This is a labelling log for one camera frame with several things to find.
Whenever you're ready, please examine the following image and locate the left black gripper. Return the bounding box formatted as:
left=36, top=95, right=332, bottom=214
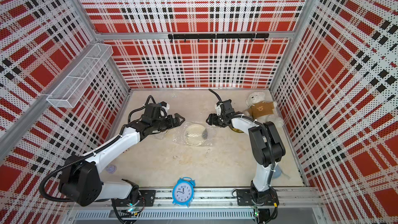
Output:
left=152, top=113, right=185, bottom=131

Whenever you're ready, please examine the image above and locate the yellow patterned plate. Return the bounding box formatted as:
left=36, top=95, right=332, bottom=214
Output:
left=230, top=126, right=243, bottom=133

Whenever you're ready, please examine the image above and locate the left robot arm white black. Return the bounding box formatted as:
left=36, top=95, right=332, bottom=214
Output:
left=39, top=102, right=185, bottom=206

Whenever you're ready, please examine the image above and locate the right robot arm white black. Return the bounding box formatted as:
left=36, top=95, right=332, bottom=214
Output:
left=206, top=99, right=286, bottom=207

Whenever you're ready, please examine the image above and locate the bubble wrapped plate left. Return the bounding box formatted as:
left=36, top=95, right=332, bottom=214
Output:
left=152, top=130, right=169, bottom=140

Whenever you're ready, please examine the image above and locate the white teddy bear brown shirt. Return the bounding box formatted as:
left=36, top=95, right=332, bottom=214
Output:
left=244, top=91, right=284, bottom=128

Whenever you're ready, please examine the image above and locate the blue alarm clock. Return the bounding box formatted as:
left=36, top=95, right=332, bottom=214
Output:
left=172, top=177, right=196, bottom=207

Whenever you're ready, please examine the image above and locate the grey blue oval dish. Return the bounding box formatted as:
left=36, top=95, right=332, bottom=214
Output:
left=272, top=165, right=283, bottom=179

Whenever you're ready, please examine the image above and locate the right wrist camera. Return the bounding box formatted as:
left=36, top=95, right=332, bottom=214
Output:
left=215, top=102, right=223, bottom=116

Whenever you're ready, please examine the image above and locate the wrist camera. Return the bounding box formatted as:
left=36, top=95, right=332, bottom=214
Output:
left=215, top=102, right=223, bottom=116
left=145, top=102, right=170, bottom=119

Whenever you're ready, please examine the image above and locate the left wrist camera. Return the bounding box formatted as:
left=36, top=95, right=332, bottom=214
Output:
left=145, top=102, right=170, bottom=119

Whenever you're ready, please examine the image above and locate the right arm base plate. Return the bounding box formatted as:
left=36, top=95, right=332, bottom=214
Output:
left=236, top=188, right=279, bottom=207

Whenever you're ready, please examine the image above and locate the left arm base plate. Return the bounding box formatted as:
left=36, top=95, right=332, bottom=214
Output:
left=114, top=189, right=156, bottom=207

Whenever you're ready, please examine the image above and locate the black hook rail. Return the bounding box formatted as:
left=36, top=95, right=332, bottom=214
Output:
left=168, top=33, right=269, bottom=41

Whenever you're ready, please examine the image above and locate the white wire mesh basket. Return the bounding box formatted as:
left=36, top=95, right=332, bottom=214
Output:
left=47, top=43, right=113, bottom=108

